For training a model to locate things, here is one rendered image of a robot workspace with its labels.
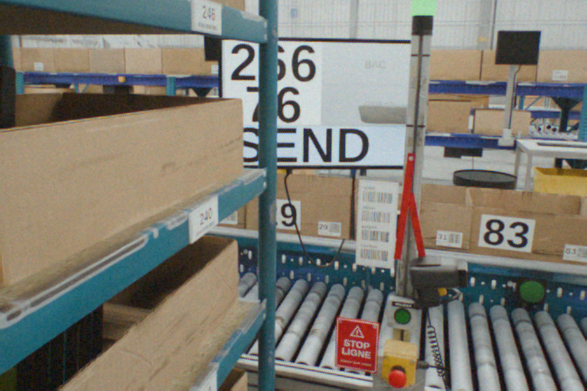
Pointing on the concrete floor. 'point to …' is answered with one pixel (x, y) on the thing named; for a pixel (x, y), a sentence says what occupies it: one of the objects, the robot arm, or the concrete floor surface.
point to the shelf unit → (22, 339)
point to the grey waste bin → (484, 179)
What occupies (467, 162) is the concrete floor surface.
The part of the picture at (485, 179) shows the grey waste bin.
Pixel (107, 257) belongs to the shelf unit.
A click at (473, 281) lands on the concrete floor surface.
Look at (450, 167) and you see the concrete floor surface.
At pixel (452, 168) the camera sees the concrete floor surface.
